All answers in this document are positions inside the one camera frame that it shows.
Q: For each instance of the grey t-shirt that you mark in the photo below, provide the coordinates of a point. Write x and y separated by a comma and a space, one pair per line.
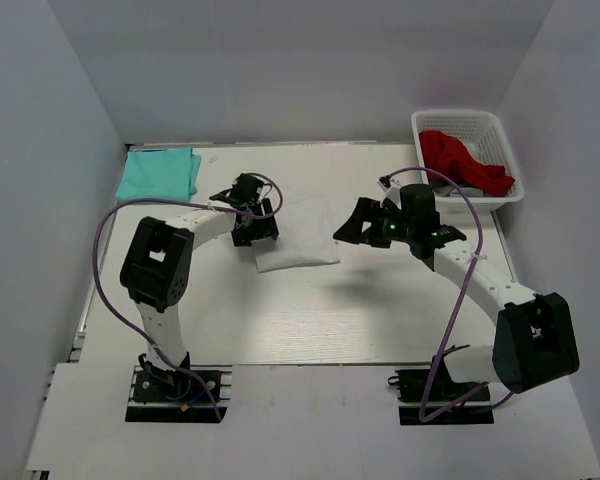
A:
443, 189

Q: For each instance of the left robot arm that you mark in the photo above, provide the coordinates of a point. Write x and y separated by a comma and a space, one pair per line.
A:
156, 269

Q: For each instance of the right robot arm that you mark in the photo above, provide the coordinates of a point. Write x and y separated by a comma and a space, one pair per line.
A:
534, 341

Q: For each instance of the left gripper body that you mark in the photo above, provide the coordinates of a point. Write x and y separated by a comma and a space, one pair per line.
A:
257, 224

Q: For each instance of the red t-shirt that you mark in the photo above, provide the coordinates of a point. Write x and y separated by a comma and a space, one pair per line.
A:
448, 156

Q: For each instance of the white t-shirt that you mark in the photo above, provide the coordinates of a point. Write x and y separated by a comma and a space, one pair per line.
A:
305, 238

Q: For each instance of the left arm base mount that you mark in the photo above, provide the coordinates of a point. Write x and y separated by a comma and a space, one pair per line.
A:
151, 401

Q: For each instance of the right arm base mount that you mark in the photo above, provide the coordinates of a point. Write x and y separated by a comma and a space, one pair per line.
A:
409, 385

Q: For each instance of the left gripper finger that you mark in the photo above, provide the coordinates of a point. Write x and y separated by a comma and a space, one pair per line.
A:
242, 237
269, 228

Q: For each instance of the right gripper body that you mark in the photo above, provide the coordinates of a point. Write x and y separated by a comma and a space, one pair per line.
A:
401, 227

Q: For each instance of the folded teal t-shirt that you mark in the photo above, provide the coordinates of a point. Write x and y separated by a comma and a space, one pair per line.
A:
165, 174

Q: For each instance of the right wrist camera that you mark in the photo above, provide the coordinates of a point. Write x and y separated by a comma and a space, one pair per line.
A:
391, 189

